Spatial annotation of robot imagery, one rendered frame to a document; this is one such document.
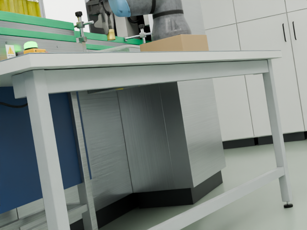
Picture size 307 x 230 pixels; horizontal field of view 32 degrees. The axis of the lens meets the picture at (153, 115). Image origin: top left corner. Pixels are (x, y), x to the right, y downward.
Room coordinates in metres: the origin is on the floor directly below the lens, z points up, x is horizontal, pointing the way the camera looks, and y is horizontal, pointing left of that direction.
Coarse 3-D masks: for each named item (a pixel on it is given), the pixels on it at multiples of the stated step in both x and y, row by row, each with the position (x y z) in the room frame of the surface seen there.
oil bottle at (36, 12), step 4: (32, 0) 2.10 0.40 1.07; (36, 0) 2.12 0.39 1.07; (32, 4) 2.10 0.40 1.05; (36, 4) 2.12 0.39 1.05; (32, 8) 2.10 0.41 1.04; (36, 8) 2.12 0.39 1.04; (32, 12) 2.10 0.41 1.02; (36, 12) 2.11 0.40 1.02; (40, 12) 2.14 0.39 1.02; (40, 16) 2.13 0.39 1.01
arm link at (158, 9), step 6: (156, 0) 1.89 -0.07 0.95; (162, 0) 1.90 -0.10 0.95; (168, 0) 1.90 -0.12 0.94; (174, 0) 1.91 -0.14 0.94; (180, 0) 1.93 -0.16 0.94; (156, 6) 1.90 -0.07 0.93; (162, 6) 1.90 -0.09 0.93; (168, 6) 1.90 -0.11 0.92; (174, 6) 1.91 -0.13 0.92; (180, 6) 1.93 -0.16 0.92; (150, 12) 1.92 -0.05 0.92; (156, 12) 1.92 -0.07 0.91
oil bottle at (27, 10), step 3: (24, 0) 2.05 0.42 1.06; (27, 0) 2.07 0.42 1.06; (24, 3) 2.05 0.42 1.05; (27, 3) 2.07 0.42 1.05; (30, 3) 2.09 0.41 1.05; (24, 6) 2.05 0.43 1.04; (27, 6) 2.07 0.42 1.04; (30, 6) 2.08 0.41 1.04; (24, 9) 2.05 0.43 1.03; (27, 9) 2.06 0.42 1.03; (30, 9) 2.08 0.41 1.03; (24, 12) 2.05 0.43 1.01; (27, 12) 2.06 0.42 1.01; (30, 12) 2.08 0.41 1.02; (30, 15) 2.08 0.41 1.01
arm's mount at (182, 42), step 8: (160, 40) 1.88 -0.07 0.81; (168, 40) 1.86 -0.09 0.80; (176, 40) 1.84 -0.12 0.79; (184, 40) 1.84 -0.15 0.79; (192, 40) 1.89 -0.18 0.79; (200, 40) 1.94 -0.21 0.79; (144, 48) 1.92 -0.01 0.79; (152, 48) 1.91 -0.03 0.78; (160, 48) 1.88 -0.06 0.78; (168, 48) 1.87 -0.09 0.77; (176, 48) 1.85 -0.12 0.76; (184, 48) 1.84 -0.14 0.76; (192, 48) 1.88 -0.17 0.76; (200, 48) 1.93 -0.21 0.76; (208, 48) 1.98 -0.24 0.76
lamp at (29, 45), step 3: (27, 42) 1.75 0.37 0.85; (30, 42) 1.74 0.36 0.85; (33, 42) 1.75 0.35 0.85; (24, 45) 1.75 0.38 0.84; (27, 45) 1.74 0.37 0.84; (30, 45) 1.74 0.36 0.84; (33, 45) 1.75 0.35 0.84; (36, 45) 1.76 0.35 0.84; (24, 48) 1.75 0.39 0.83; (27, 48) 1.74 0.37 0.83; (30, 48) 1.74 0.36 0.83; (36, 48) 1.75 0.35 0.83
